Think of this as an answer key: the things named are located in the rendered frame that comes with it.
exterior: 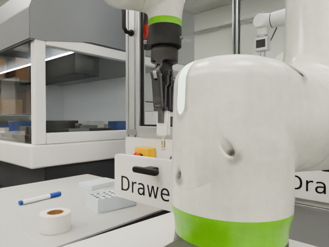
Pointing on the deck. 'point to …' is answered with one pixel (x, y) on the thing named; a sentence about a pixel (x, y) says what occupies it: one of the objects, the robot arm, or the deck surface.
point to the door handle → (125, 24)
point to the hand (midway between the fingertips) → (163, 123)
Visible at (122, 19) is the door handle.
